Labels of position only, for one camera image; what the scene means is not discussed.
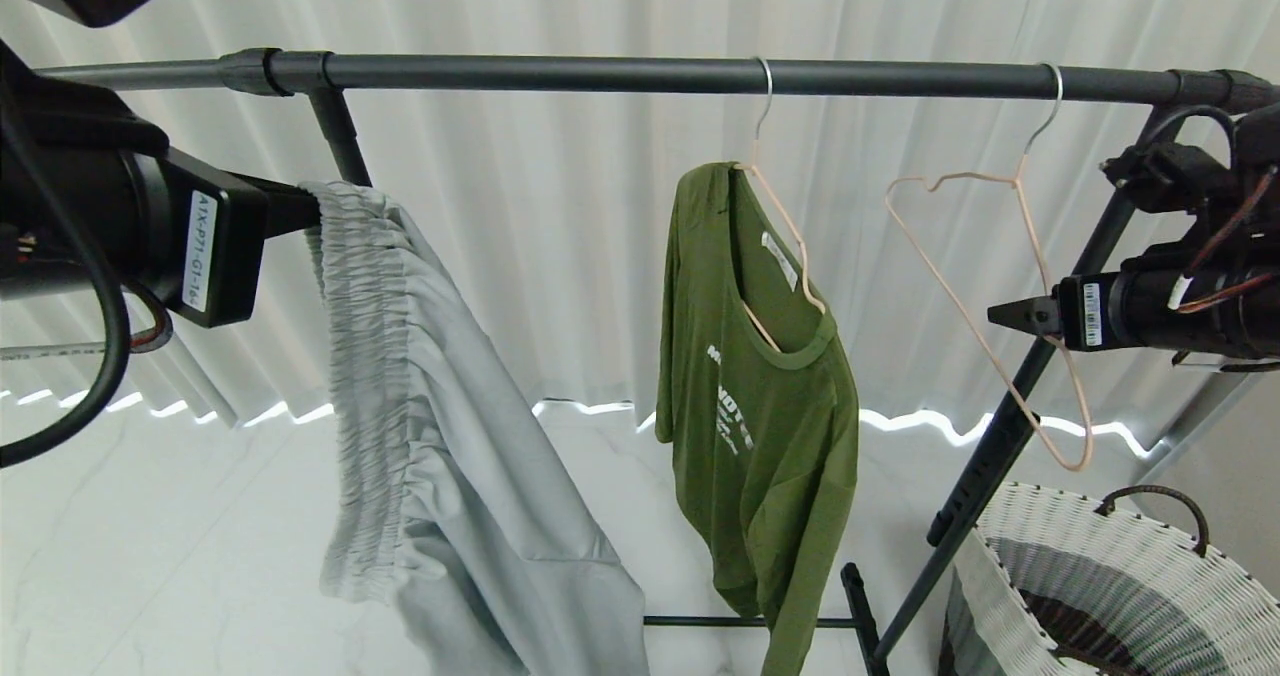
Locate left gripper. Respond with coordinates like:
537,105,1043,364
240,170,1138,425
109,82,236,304
0,146,269,329

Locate black cable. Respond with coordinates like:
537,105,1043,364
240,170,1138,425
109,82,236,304
0,106,133,469

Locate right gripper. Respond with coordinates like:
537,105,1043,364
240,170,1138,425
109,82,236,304
1058,268,1251,355

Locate green long-sleeved shirt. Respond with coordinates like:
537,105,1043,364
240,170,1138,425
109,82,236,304
655,161,861,676

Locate black clothes rack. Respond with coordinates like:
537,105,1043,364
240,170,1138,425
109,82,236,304
35,48,1280,676

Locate white curtain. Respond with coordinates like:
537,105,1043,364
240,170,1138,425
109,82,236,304
0,0,1280,457

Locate pink clothes hanger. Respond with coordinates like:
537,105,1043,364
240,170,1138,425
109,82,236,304
885,63,1094,473
735,56,829,352

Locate white laundry basket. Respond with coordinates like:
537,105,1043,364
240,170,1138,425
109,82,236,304
938,483,1280,676

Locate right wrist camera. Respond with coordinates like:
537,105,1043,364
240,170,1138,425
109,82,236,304
1100,104,1241,215

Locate pale grey shorts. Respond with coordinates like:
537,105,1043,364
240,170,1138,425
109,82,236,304
300,181,651,676

